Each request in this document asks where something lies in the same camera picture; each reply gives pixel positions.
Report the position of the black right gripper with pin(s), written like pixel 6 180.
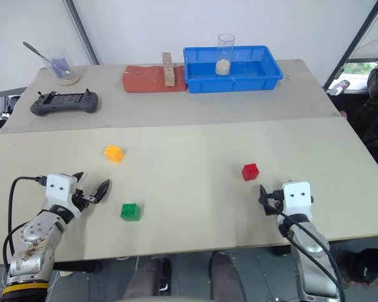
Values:
pixel 276 199

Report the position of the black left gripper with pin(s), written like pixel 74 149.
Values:
pixel 82 199

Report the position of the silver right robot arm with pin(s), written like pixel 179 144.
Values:
pixel 312 251

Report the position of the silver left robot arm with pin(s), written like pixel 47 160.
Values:
pixel 34 232

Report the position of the red toy brick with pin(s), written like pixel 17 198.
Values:
pixel 250 172

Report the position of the orange toy brick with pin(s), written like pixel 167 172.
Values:
pixel 114 154

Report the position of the green toy brick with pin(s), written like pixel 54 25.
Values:
pixel 130 212

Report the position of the dark grey handheld controller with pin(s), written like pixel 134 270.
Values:
pixel 64 103

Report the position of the wide clear glass beaker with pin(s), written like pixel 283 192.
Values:
pixel 66 75

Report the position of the red cloth mat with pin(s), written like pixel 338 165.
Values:
pixel 145 80

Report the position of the blue plastic bin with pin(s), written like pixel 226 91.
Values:
pixel 233 80

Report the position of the clear plastic bottle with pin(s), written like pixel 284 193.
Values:
pixel 337 88

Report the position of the wooden block with holes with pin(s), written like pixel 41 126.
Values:
pixel 168 70

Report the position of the metal spoon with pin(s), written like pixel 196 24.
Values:
pixel 37 52

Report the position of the tall clear glass beaker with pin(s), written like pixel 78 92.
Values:
pixel 223 63

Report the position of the person in dark clothes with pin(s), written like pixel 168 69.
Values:
pixel 376 104

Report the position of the grey metal pole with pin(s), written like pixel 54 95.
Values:
pixel 82 31

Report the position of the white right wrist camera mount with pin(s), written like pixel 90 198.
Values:
pixel 297 198

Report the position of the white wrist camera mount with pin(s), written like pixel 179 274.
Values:
pixel 58 188
pixel 297 198

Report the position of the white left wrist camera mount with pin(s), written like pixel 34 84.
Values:
pixel 58 188

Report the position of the black table bracket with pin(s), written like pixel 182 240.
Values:
pixel 282 250
pixel 77 267

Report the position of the black window frame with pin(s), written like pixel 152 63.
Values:
pixel 349 47

